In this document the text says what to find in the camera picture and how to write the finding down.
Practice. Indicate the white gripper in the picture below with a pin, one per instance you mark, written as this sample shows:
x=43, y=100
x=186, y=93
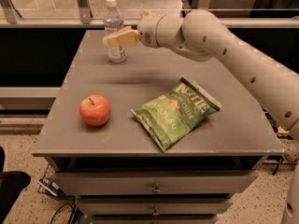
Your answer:
x=148, y=30

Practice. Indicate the clear plastic water bottle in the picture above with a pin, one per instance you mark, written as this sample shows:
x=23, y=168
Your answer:
x=113, y=22

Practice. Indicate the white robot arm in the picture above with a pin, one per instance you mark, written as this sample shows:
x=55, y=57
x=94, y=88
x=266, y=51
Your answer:
x=200, y=36

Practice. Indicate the red apple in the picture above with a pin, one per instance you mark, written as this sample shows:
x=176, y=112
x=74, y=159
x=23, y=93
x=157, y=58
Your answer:
x=95, y=110

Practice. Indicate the green chip bag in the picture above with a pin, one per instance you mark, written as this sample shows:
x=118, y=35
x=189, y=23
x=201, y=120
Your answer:
x=172, y=116

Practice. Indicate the grey drawer cabinet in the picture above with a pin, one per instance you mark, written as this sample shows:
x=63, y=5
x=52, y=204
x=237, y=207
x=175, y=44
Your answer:
x=118, y=174

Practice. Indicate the metal window railing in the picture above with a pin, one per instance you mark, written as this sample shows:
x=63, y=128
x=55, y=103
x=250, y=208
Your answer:
x=90, y=13

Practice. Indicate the small blue floor device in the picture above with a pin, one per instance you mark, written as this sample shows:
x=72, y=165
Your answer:
x=50, y=186

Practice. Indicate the black chair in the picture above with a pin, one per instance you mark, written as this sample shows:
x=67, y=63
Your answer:
x=12, y=183

